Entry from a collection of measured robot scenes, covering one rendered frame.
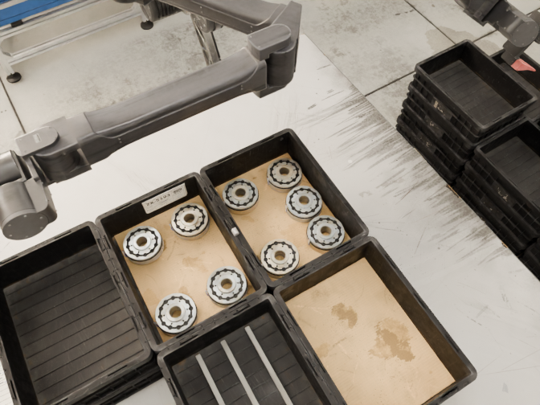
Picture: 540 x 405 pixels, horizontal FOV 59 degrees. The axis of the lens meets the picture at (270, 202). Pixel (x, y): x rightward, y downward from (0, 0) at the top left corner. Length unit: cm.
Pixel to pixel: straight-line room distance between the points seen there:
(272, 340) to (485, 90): 149
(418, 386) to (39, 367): 90
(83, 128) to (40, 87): 234
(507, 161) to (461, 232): 70
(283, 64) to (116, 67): 227
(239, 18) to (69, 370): 90
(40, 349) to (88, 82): 193
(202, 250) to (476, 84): 145
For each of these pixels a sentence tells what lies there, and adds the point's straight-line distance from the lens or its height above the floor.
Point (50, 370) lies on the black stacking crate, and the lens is 133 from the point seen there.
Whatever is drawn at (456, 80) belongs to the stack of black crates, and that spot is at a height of 49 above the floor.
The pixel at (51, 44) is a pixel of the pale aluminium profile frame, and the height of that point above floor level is 13.
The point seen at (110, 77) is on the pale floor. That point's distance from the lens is 299.
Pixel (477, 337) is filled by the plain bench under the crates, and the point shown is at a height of 70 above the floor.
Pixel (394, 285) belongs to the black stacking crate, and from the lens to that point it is 126.
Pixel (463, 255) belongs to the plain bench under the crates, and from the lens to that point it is 156.
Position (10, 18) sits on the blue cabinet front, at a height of 34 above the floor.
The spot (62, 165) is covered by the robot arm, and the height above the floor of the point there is 146.
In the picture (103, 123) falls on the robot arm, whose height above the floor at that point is 148.
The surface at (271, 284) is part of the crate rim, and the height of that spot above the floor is 93.
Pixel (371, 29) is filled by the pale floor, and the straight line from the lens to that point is 319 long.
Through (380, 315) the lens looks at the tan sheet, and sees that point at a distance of 128.
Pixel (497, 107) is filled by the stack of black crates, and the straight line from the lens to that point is 224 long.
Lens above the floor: 203
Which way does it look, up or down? 60 degrees down
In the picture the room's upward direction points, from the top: straight up
